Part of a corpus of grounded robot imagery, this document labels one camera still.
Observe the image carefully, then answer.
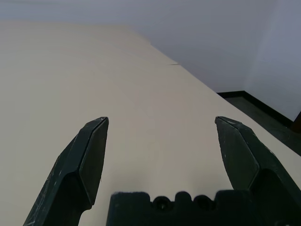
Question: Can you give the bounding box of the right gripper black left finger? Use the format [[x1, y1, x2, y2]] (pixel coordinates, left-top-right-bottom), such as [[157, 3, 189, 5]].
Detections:
[[23, 116, 110, 226]]

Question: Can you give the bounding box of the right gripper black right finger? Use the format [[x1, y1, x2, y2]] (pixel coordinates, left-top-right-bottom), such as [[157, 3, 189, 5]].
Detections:
[[214, 115, 301, 226]]

